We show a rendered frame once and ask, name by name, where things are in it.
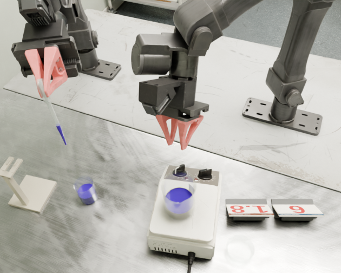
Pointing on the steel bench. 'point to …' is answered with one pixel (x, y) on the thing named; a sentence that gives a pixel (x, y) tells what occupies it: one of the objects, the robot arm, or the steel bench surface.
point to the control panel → (197, 175)
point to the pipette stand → (26, 188)
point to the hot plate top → (199, 218)
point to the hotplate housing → (198, 247)
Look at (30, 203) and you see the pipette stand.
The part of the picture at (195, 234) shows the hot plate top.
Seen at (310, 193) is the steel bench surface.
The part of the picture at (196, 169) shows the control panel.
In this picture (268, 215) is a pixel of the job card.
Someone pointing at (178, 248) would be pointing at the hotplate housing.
